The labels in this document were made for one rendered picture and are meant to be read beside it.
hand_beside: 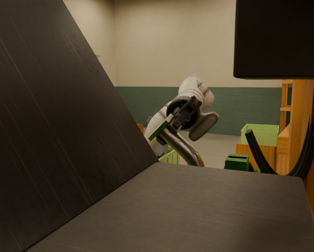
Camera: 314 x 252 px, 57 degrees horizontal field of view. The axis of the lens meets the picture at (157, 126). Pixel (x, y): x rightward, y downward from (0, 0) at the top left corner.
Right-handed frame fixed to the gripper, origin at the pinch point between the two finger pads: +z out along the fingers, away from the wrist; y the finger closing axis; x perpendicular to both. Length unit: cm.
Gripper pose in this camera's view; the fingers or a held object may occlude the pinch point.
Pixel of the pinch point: (169, 132)
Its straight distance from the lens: 57.2
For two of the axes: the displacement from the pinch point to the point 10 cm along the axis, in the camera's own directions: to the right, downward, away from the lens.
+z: -2.9, 3.4, -8.9
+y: 6.1, -6.5, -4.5
